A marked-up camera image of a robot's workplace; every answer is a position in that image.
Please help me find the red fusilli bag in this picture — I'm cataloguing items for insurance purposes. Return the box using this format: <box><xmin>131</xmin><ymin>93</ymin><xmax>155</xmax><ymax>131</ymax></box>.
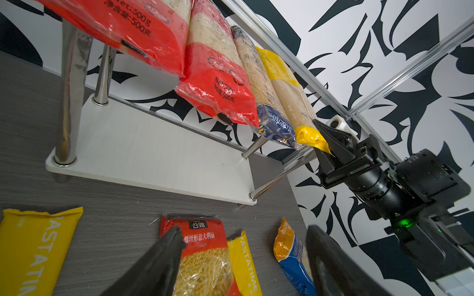
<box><xmin>160</xmin><ymin>215</ymin><xmax>240</xmax><ymax>296</ymax></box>

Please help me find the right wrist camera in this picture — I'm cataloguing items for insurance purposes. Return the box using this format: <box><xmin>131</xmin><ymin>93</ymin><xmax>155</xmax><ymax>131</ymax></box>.
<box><xmin>327</xmin><ymin>115</ymin><xmax>360</xmax><ymax>142</ymax></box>

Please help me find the small yellow pasta package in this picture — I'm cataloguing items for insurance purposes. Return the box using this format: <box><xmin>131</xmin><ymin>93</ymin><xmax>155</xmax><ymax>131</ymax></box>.
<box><xmin>228</xmin><ymin>231</ymin><xmax>263</xmax><ymax>296</ymax></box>

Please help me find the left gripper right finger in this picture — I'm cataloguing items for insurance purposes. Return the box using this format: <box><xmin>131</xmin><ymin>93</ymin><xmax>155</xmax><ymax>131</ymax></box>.
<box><xmin>306</xmin><ymin>225</ymin><xmax>390</xmax><ymax>296</ymax></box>

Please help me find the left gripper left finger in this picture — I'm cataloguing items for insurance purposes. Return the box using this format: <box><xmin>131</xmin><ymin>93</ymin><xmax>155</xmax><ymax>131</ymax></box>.
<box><xmin>102</xmin><ymin>226</ymin><xmax>185</xmax><ymax>296</ymax></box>

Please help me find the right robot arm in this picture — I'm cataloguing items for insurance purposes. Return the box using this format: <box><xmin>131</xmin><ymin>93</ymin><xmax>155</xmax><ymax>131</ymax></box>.
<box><xmin>314</xmin><ymin>120</ymin><xmax>474</xmax><ymax>296</ymax></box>

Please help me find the orange blue pasta bag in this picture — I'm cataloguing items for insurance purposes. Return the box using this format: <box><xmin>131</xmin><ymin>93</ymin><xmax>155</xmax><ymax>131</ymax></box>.
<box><xmin>273</xmin><ymin>218</ymin><xmax>317</xmax><ymax>296</ymax></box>

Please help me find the red spaghetti package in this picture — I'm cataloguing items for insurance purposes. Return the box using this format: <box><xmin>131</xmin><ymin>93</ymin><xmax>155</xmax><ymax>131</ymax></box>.
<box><xmin>175</xmin><ymin>1</ymin><xmax>259</xmax><ymax>128</ymax></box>
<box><xmin>42</xmin><ymin>0</ymin><xmax>194</xmax><ymax>77</ymax></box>

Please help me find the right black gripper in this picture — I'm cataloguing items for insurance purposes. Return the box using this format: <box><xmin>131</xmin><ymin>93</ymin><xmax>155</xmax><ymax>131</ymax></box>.
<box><xmin>312</xmin><ymin>119</ymin><xmax>411</xmax><ymax>218</ymax></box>

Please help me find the yellow pastatime spaghetti package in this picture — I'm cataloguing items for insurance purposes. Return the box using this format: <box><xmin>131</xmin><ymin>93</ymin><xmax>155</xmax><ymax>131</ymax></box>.
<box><xmin>256</xmin><ymin>48</ymin><xmax>330</xmax><ymax>154</ymax></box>

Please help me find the orange blue spaghetti package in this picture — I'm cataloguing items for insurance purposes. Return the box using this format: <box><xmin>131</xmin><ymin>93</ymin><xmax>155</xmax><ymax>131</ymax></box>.
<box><xmin>231</xmin><ymin>25</ymin><xmax>296</xmax><ymax>148</ymax></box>

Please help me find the white two-tier shelf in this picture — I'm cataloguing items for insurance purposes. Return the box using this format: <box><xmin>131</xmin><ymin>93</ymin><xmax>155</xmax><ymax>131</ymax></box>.
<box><xmin>45</xmin><ymin>21</ymin><xmax>316</xmax><ymax>207</ymax></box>

